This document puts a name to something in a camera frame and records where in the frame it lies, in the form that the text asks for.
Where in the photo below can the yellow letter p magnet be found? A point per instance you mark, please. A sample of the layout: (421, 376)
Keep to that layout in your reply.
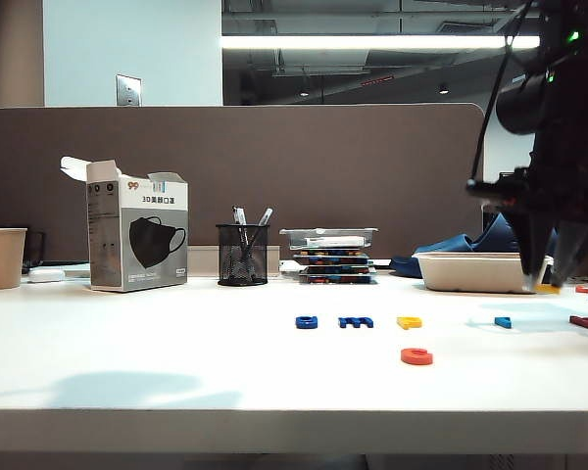
(409, 322)

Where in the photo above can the light blue letter r magnet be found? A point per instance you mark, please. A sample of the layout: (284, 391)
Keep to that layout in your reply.
(504, 322)

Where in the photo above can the metal wall switch plate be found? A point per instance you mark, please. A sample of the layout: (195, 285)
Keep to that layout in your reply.
(129, 91)

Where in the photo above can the black mesh pen holder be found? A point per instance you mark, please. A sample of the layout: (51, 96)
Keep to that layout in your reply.
(242, 267)

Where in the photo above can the clear plastic tray pack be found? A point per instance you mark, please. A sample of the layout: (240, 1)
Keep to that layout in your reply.
(328, 233)

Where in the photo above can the yellow letter u magnet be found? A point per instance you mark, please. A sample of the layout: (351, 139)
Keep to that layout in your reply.
(548, 290)

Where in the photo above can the grey face mask box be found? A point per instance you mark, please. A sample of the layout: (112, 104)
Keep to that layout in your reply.
(142, 245)

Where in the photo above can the blue letter m magnet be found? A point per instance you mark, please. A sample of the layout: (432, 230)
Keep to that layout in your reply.
(355, 323)

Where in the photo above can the brown paper cup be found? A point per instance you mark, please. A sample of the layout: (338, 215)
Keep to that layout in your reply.
(2, 259)

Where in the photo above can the blue letter g magnet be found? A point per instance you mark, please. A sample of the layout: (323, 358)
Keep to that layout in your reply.
(306, 322)

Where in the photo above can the white earbud case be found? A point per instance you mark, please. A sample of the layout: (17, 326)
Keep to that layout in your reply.
(46, 276)

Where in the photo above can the brown desk partition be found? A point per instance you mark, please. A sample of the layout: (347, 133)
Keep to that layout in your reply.
(274, 166)

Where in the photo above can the letter magnet blister pack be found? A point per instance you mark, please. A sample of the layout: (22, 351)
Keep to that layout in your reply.
(338, 270)
(338, 280)
(330, 257)

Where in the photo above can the beige low box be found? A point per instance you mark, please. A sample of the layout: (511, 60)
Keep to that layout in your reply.
(203, 262)

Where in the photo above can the orange red letter c magnet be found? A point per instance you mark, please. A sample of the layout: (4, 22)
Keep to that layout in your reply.
(411, 357)

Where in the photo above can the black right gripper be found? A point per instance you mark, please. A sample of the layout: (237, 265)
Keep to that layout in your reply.
(558, 201)

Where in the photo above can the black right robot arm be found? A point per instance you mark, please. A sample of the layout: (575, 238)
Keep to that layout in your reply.
(568, 122)

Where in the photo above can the long ceiling light strip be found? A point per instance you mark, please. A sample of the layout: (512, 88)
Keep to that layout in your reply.
(372, 42)

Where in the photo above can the black white pen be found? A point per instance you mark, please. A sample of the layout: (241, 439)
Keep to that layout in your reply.
(266, 217)
(239, 215)

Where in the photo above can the beige oval pulp tray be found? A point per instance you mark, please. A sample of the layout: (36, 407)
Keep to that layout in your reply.
(470, 276)

